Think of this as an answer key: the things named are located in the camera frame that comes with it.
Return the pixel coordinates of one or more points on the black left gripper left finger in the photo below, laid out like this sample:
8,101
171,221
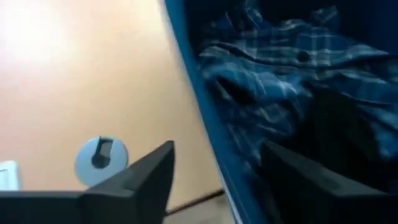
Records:
93,208

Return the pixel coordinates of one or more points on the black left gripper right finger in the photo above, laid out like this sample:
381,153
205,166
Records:
311,199

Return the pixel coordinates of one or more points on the navy white striped laundry bin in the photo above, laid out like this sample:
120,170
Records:
217,140

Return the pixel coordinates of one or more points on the small round tape roll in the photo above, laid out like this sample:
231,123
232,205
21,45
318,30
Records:
119,155

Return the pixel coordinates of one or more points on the light wooden desk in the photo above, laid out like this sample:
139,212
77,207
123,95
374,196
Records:
93,77

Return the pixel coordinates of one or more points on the dark patterned garment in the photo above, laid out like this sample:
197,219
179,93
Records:
280,62

